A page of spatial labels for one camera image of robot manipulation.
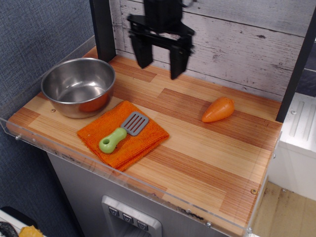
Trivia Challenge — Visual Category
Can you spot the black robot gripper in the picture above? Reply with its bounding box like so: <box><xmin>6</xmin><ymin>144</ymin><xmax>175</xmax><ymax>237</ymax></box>
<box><xmin>127</xmin><ymin>0</ymin><xmax>195</xmax><ymax>79</ymax></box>

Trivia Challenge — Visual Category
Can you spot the orange toy carrot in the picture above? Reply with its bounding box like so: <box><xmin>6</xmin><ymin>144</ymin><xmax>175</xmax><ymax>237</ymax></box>
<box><xmin>201</xmin><ymin>97</ymin><xmax>235</xmax><ymax>123</ymax></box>

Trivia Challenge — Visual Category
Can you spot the silver metal pot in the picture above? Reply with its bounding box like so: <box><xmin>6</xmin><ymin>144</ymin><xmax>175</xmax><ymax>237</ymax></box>
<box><xmin>41</xmin><ymin>58</ymin><xmax>116</xmax><ymax>119</ymax></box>

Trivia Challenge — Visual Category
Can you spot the orange folded cloth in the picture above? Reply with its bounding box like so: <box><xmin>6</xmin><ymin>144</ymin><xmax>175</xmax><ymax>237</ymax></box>
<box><xmin>77</xmin><ymin>101</ymin><xmax>169</xmax><ymax>171</ymax></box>

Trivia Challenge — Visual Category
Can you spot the clear acrylic edge guard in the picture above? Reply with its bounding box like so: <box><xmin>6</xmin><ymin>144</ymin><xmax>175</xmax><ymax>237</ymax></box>
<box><xmin>0</xmin><ymin>36</ymin><xmax>282</xmax><ymax>237</ymax></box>

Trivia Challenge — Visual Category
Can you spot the grey toy fridge cabinet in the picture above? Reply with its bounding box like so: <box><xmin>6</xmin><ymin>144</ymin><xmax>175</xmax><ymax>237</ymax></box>
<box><xmin>46</xmin><ymin>151</ymin><xmax>237</xmax><ymax>237</ymax></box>

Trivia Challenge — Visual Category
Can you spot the silver dispenser button panel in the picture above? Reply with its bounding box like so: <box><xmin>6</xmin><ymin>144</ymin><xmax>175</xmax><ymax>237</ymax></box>
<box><xmin>101</xmin><ymin>195</ymin><xmax>162</xmax><ymax>237</ymax></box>

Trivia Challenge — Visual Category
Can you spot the white toy sink unit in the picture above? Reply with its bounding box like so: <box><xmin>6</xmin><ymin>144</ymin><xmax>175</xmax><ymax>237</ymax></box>
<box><xmin>268</xmin><ymin>93</ymin><xmax>316</xmax><ymax>200</ymax></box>

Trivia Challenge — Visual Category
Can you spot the yellow object at corner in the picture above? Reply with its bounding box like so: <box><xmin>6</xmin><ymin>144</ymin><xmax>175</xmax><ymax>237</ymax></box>
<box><xmin>18</xmin><ymin>226</ymin><xmax>44</xmax><ymax>237</ymax></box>

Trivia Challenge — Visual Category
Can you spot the white black device corner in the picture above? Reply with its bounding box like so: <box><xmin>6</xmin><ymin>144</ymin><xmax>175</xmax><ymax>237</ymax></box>
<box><xmin>0</xmin><ymin>206</ymin><xmax>38</xmax><ymax>237</ymax></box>

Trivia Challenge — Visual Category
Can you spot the black left vertical post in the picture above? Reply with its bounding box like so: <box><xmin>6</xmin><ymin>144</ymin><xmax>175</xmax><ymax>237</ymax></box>
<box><xmin>89</xmin><ymin>0</ymin><xmax>116</xmax><ymax>62</ymax></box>

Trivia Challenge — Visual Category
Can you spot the black vertical post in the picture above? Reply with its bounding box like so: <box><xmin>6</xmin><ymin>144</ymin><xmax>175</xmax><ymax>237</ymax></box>
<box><xmin>276</xmin><ymin>9</ymin><xmax>316</xmax><ymax>122</ymax></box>
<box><xmin>89</xmin><ymin>0</ymin><xmax>116</xmax><ymax>62</ymax></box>

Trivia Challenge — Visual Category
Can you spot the green handled grey spatula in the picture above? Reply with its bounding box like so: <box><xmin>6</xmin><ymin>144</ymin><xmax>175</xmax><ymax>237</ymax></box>
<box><xmin>99</xmin><ymin>111</ymin><xmax>149</xmax><ymax>154</ymax></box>

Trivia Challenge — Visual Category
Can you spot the black right vertical post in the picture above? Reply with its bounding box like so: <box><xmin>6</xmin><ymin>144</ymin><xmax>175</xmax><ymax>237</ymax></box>
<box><xmin>276</xmin><ymin>9</ymin><xmax>316</xmax><ymax>122</ymax></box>

